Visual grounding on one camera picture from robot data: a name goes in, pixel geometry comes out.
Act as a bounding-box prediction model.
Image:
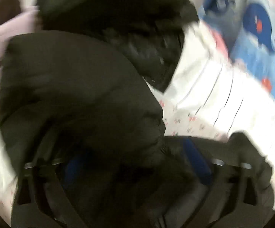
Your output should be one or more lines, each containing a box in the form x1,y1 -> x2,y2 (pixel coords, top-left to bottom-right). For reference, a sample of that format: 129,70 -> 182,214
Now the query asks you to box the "white striped quilt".
163,22 -> 275,149

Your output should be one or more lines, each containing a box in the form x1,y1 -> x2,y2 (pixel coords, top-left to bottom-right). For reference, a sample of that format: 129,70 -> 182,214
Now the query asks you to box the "black fluffy cloth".
35,0 -> 199,93

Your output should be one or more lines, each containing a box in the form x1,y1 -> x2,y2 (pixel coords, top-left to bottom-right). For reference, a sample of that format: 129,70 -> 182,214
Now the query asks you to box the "dark olive padded jacket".
0,30 -> 274,228

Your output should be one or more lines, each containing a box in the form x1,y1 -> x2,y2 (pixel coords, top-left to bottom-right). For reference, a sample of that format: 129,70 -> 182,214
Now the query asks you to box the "whale print curtain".
198,0 -> 275,114

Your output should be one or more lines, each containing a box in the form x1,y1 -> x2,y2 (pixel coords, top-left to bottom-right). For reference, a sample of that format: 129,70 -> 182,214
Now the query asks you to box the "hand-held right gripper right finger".
183,138 -> 262,228

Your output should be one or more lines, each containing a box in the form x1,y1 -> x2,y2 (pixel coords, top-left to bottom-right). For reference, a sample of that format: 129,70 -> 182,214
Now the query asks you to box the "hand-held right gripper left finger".
11,155 -> 88,228

